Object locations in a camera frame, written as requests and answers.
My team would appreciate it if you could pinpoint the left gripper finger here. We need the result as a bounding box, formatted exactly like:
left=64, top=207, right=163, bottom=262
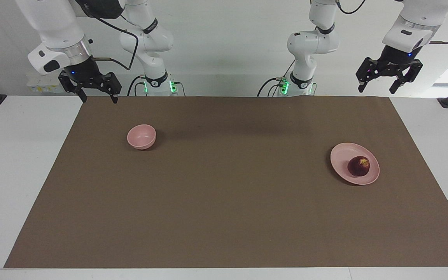
left=389, top=60, right=424, bottom=95
left=355, top=57, right=378, bottom=93

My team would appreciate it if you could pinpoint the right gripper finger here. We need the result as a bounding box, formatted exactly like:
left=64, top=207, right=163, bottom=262
left=58, top=73, right=88, bottom=104
left=103, top=72, right=123, bottom=104

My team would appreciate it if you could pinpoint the dark red apple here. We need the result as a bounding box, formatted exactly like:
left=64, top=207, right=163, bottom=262
left=347, top=156, right=371, bottom=177

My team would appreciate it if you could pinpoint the small pink bowl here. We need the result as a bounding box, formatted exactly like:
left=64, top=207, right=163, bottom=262
left=127, top=124, right=157, bottom=150

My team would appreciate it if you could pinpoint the pink plate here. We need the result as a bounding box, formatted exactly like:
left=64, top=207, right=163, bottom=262
left=330, top=142, right=380, bottom=186

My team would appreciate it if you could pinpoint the brown table mat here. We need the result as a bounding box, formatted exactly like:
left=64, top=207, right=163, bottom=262
left=3, top=96, right=448, bottom=269

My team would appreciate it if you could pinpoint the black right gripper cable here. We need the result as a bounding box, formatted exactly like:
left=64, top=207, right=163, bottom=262
left=86, top=8, right=140, bottom=71

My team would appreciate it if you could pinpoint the black arm loop cable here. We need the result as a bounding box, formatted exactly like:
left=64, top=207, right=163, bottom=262
left=335, top=0, right=367, bottom=15

